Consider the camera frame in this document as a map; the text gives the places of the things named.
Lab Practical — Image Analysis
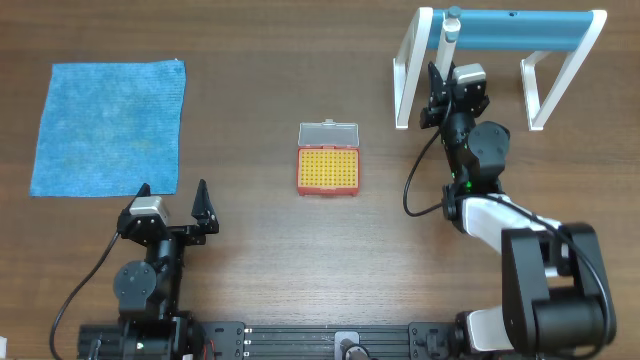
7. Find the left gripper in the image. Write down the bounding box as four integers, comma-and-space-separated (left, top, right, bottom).
117, 178, 220, 247

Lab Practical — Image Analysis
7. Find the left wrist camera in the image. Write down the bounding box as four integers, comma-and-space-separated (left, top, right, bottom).
128, 195, 171, 226

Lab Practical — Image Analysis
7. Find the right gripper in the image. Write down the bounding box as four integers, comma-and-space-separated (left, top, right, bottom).
419, 61, 491, 129

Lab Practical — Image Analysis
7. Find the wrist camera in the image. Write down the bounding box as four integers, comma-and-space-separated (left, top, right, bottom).
128, 195, 171, 226
452, 63, 487, 85

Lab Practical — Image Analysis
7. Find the mounting rail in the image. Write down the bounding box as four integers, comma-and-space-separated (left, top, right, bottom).
77, 322, 521, 360

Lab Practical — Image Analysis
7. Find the white pipette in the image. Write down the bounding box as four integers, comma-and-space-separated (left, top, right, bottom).
433, 5, 462, 77

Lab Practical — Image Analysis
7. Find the white and blue stand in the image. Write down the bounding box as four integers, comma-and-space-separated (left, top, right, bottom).
392, 6, 609, 132

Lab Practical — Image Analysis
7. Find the red and yellow tip box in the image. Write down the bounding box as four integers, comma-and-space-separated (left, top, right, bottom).
296, 118, 361, 198

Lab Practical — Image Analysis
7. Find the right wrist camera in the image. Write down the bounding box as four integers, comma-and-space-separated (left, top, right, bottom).
452, 63, 487, 85

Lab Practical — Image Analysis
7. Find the blue cloth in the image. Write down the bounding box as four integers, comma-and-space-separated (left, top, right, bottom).
28, 59, 187, 199

